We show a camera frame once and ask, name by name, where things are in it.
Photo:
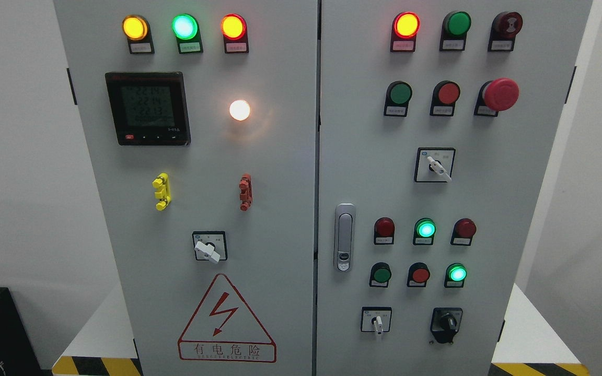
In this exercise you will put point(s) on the green push button lower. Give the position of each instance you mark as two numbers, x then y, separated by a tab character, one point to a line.
380	275

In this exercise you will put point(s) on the green push button second row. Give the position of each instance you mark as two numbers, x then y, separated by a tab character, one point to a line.
397	98

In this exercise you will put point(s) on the red push button lower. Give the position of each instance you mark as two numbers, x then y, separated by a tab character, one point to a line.
418	275

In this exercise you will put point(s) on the green push button top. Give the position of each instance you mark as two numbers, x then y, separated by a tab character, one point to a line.
454	31

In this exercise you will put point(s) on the dark red indicator light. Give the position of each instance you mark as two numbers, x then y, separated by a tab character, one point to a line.
384	231

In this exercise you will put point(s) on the green illuminated button lower right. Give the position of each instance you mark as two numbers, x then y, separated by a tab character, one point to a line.
455	276

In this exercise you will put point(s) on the red lit indicator right door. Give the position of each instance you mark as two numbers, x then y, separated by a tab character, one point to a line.
404	28

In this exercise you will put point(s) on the white selector switch lower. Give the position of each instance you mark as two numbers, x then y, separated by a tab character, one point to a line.
376	320

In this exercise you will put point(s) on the green lit indicator middle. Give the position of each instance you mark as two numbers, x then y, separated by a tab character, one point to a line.
424	232

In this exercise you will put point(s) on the grey left cabinet door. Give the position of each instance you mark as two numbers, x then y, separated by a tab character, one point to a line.
271	245

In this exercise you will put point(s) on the white lit indicator light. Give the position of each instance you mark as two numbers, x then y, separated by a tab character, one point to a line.
240	110

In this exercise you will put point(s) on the red indicator light right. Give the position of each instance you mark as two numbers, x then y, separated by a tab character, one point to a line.
463	232

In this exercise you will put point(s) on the red-orange lit indicator light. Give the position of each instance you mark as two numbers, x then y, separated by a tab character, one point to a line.
235	34

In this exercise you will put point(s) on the green lit indicator light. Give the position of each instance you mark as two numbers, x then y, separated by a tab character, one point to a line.
187	34

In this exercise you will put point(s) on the red high voltage warning sticker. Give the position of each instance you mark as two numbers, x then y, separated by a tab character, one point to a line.
224	328

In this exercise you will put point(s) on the green push button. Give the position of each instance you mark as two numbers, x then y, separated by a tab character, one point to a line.
380	275
454	31

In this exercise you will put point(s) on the red mushroom emergency stop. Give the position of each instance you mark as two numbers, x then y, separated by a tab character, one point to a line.
495	96

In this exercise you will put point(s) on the white selector switch left door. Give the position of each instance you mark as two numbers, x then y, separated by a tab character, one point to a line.
210	246

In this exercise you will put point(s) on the white selector switch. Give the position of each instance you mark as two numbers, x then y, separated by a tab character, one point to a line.
376	320
434	165

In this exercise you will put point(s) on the black rotary knob switch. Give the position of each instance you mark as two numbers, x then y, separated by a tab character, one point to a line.
445	324

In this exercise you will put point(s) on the red terminal connector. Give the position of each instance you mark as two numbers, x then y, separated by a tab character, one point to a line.
245	194

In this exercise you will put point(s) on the white selector switch upper right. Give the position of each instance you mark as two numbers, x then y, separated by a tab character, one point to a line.
434	165

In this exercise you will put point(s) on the yellow indicator light top left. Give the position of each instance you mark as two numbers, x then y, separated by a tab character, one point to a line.
138	34

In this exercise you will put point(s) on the white platform with hazard stripes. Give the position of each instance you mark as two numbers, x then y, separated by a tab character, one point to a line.
528	345

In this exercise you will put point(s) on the yellow terminal connector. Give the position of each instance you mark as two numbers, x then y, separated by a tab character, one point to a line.
162	192

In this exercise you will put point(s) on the grey right cabinet door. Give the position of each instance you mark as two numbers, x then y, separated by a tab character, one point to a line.
369	160

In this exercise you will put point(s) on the black digital power meter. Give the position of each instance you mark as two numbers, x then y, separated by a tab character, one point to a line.
149	108

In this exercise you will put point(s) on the grey cabinet door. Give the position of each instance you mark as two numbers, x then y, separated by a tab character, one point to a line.
369	160
271	245

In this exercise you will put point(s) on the silver door handle lock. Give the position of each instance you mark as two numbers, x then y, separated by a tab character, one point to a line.
343	235

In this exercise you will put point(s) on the red push button second row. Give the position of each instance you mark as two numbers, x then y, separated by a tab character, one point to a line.
444	98

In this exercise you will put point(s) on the dark red buzzer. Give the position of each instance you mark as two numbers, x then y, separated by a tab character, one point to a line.
505	28

